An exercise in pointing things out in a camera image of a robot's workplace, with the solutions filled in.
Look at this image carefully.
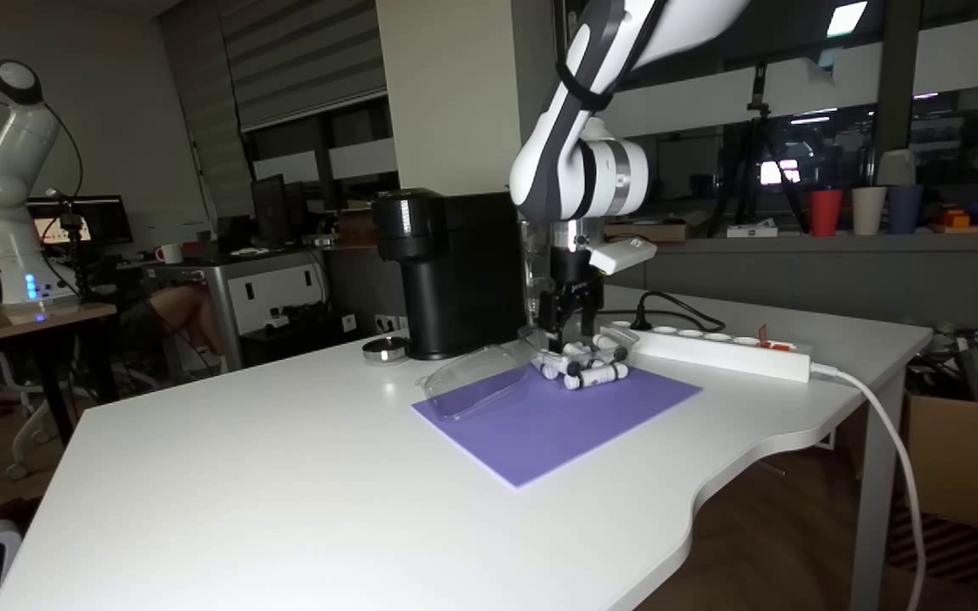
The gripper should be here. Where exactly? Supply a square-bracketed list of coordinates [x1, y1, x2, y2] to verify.
[537, 249, 605, 354]

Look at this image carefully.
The purple mat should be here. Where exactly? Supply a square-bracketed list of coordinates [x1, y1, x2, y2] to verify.
[411, 360, 704, 490]

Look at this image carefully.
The clear plastic box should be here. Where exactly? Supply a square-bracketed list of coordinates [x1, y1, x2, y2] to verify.
[521, 325, 641, 381]

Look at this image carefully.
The clear plastic lid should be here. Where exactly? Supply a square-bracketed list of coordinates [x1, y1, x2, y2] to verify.
[416, 343, 534, 423]

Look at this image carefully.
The flat cardboard box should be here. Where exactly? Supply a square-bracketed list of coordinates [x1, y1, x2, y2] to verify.
[604, 221, 690, 244]

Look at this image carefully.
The black coffee machine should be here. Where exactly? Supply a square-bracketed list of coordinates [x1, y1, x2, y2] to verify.
[371, 188, 534, 362]

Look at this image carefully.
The white power strip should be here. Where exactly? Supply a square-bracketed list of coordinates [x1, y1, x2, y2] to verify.
[599, 320, 813, 384]

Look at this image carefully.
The round metal tin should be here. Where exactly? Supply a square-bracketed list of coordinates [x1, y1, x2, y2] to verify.
[361, 335, 412, 367]

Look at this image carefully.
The red cup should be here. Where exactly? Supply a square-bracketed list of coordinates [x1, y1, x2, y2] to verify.
[809, 188, 844, 238]

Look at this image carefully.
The grey metal desk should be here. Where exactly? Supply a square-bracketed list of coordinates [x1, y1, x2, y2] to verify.
[148, 247, 330, 372]

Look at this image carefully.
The black monitor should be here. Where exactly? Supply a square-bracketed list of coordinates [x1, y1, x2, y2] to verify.
[250, 173, 313, 248]

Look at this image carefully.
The white cup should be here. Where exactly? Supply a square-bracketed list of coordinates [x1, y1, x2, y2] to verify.
[851, 186, 888, 237]

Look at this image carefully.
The blue cup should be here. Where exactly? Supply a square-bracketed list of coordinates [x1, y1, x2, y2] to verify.
[886, 184, 925, 235]

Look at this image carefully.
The white jug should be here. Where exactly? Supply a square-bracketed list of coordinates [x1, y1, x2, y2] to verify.
[877, 149, 917, 188]

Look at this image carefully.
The window blind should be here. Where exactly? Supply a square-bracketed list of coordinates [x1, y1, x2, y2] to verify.
[216, 0, 389, 133]

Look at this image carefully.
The person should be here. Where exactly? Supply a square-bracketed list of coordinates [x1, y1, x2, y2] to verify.
[118, 283, 228, 359]

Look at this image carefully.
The large cardboard box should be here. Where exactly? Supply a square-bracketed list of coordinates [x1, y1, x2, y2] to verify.
[903, 389, 978, 537]

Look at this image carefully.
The row of monitors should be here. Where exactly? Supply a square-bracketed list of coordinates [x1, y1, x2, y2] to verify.
[0, 194, 134, 249]

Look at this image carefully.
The wooden table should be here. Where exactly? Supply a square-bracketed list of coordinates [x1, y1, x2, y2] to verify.
[0, 300, 120, 449]

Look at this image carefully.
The white office chair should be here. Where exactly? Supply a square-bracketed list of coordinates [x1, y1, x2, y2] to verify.
[0, 350, 160, 481]

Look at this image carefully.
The black plug with cable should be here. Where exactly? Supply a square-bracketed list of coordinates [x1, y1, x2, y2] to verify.
[627, 289, 728, 334]

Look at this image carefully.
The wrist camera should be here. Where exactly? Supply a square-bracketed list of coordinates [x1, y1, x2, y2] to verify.
[588, 237, 659, 275]

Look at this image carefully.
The camera on tripod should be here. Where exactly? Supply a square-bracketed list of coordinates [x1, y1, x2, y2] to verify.
[704, 61, 811, 239]

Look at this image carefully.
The white cable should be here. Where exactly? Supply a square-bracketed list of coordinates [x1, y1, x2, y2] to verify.
[809, 362, 928, 611]

